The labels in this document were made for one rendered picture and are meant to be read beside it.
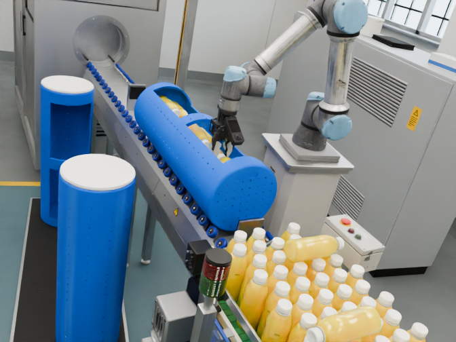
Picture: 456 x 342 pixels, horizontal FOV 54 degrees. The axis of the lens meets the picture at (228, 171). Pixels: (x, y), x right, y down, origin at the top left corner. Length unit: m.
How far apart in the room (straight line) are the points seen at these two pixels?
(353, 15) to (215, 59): 5.29
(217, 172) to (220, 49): 5.35
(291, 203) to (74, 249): 0.90
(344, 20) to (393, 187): 1.72
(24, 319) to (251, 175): 1.37
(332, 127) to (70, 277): 1.19
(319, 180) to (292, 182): 0.13
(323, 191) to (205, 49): 4.99
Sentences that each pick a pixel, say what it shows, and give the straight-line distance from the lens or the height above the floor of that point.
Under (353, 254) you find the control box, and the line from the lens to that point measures 1.57.
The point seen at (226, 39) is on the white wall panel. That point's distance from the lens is 6.81.
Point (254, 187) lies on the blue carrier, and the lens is 1.61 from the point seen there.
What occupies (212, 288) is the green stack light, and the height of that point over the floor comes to 1.19.
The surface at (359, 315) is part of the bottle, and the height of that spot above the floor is 1.16.
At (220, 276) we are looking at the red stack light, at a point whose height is 1.22.
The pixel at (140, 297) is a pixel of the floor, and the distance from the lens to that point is 2.74.
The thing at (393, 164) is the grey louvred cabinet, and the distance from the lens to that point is 3.15.
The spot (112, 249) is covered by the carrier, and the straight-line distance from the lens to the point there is 1.84.
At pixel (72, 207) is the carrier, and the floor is 0.94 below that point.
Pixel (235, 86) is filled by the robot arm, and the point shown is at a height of 1.45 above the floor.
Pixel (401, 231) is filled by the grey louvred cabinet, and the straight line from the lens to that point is 3.26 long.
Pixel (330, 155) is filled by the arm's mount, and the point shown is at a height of 1.18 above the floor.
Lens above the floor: 1.88
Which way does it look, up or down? 26 degrees down
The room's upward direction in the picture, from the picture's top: 12 degrees clockwise
